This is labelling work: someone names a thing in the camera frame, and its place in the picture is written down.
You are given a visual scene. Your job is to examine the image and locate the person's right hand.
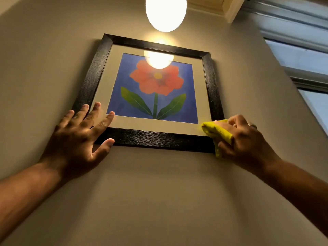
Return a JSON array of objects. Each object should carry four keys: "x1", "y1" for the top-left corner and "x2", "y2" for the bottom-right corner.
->
[{"x1": 214, "y1": 115, "x2": 281, "y2": 177}]

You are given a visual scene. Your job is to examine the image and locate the person's left hand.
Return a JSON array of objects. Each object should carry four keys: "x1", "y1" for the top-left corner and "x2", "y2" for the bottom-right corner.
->
[{"x1": 38, "y1": 102, "x2": 115, "y2": 180}]

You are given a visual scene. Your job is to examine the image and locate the yellow cleaning cloth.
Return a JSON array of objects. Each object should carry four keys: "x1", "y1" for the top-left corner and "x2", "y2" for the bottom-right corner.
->
[{"x1": 201, "y1": 119, "x2": 234, "y2": 158}]

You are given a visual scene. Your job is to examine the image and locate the black framed flower picture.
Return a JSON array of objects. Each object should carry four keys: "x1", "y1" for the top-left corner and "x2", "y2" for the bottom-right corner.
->
[{"x1": 72, "y1": 34, "x2": 225, "y2": 154}]

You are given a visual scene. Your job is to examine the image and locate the person's right forearm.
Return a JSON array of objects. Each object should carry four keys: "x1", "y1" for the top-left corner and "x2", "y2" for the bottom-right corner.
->
[{"x1": 258, "y1": 157, "x2": 328, "y2": 238}]

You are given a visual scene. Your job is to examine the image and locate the person's left forearm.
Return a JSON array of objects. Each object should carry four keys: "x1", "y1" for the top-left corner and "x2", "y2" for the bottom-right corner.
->
[{"x1": 0, "y1": 160, "x2": 70, "y2": 242}]

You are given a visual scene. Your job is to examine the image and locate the glowing white globe lamp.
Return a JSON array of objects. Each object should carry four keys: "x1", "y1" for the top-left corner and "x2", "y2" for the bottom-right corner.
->
[{"x1": 145, "y1": 0, "x2": 187, "y2": 33}]

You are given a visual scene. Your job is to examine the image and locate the cream ceiling moulding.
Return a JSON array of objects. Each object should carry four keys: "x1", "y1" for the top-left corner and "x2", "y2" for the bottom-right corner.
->
[{"x1": 187, "y1": 0, "x2": 247, "y2": 24}]

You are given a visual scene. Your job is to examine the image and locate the window with grey frame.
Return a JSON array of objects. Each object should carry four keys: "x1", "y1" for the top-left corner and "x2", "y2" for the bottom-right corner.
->
[{"x1": 265, "y1": 39, "x2": 328, "y2": 136}]

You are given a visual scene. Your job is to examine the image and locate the white curtain rail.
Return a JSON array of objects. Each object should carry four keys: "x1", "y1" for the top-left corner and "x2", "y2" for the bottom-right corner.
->
[{"x1": 241, "y1": 0, "x2": 328, "y2": 53}]

